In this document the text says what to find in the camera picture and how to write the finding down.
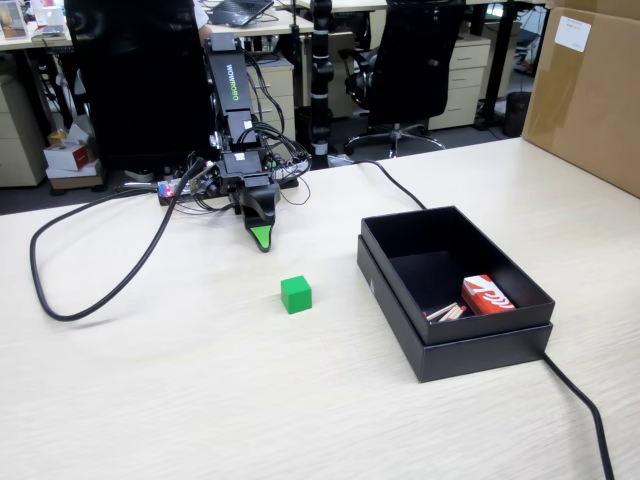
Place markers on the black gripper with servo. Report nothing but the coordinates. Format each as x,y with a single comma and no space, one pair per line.
244,170

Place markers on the green cube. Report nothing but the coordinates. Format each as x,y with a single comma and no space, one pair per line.
296,295

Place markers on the person forearm in white sleeve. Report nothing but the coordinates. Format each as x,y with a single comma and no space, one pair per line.
202,17

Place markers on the beige drawer cabinet behind arm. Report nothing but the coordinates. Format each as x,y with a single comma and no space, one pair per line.
277,95

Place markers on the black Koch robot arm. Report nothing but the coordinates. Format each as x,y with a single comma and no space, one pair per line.
232,80

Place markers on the controller board with red light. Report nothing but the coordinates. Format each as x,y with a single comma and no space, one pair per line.
167,191

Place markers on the black pole with white bands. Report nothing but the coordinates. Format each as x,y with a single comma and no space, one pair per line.
321,75

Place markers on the large black office chair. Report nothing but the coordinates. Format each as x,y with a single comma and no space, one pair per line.
145,85

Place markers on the white and red carton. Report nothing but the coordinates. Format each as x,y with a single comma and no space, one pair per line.
70,157

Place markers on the wooden match with red head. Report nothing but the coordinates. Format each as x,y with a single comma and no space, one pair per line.
450,317
454,312
442,310

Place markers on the black laptop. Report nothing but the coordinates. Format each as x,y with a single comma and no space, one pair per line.
240,11

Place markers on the black mesh swivel chair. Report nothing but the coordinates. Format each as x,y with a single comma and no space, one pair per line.
415,65

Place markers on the orange and white matchbox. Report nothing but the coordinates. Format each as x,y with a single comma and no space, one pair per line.
487,296

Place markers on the beige drawer cabinet under desk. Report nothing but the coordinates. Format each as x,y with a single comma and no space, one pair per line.
17,145

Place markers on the black open box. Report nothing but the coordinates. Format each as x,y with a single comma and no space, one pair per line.
480,357

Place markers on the black open box tray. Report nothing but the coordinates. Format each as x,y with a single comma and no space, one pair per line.
500,327

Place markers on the black waste bin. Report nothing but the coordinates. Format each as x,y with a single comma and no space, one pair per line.
516,115

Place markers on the light wooden office desk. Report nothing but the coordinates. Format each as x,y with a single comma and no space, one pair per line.
35,41

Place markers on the framed picture on stand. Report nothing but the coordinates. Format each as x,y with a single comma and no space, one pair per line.
12,19

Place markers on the large brown cardboard box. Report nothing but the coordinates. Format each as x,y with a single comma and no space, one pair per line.
590,115

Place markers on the white label sticker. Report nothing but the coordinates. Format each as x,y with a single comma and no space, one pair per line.
573,32

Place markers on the small wrist camera board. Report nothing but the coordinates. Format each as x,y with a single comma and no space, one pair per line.
202,180

